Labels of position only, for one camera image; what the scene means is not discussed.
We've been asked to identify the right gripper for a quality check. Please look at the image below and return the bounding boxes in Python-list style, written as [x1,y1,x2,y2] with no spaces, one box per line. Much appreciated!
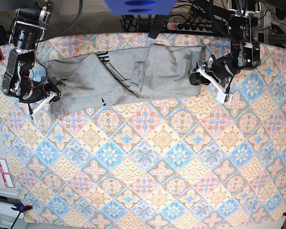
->
[19,80,61,104]

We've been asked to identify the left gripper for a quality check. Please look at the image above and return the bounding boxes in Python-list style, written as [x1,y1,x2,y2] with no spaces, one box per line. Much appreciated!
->
[189,54,238,86]

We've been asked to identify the grey T-shirt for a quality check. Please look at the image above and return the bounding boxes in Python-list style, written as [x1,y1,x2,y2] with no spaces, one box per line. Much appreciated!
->
[45,44,202,120]

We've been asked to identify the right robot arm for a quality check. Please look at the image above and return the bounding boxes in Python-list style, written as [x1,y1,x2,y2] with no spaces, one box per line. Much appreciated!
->
[1,0,61,104]

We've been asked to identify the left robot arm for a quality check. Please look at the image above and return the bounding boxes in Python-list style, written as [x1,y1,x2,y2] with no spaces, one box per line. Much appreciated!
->
[189,0,261,87]

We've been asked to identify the black power strip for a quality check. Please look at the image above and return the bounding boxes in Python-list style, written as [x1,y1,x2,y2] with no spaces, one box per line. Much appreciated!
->
[166,22,216,33]

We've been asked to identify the red white stickers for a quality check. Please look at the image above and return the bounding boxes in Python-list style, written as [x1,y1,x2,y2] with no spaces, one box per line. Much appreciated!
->
[0,157,14,188]

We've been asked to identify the patterned tablecloth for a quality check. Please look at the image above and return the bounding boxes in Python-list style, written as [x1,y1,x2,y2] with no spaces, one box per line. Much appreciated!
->
[0,45,286,229]

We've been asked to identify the blue orange clamp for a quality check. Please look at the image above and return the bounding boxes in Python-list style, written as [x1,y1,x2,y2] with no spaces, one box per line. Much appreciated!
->
[10,204,33,229]

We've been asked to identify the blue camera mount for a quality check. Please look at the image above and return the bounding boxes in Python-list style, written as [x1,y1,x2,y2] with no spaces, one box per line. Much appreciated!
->
[104,0,177,15]

